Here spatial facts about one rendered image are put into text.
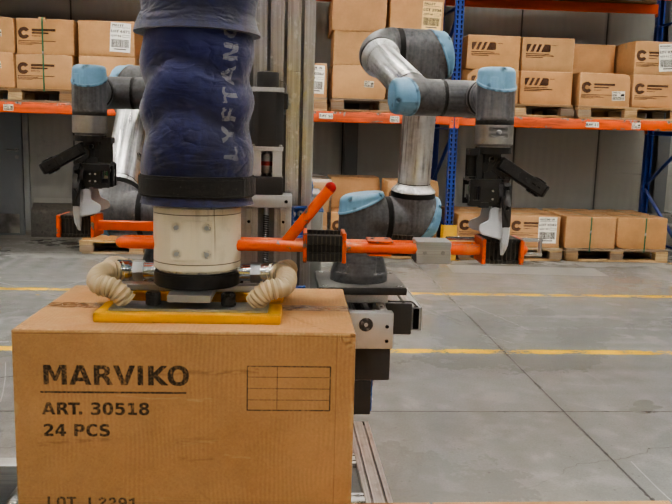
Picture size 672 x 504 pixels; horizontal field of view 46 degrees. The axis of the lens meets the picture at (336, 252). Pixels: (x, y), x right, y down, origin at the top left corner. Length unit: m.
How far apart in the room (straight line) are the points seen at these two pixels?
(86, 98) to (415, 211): 0.84
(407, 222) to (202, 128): 0.75
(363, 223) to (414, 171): 0.19
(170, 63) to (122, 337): 0.49
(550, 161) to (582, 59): 1.46
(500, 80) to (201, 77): 0.56
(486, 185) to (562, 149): 9.02
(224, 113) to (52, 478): 0.73
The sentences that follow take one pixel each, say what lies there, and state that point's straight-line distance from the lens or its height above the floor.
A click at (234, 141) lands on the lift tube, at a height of 1.40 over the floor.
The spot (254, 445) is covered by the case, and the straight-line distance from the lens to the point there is 1.46.
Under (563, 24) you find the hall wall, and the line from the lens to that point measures 10.62.
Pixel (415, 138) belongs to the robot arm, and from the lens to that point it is 2.02.
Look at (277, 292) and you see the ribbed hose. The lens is 1.46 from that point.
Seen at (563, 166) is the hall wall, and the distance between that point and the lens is 10.59.
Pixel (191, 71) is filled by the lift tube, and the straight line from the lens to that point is 1.46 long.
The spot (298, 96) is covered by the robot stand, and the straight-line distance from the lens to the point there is 2.17.
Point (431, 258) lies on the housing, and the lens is 1.56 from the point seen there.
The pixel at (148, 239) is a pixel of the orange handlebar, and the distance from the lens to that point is 1.56.
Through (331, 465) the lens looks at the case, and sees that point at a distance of 1.48.
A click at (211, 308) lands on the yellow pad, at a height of 1.10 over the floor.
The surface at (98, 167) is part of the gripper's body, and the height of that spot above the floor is 1.33.
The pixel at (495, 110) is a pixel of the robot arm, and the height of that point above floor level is 1.47.
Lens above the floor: 1.43
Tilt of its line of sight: 9 degrees down
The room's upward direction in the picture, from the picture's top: 2 degrees clockwise
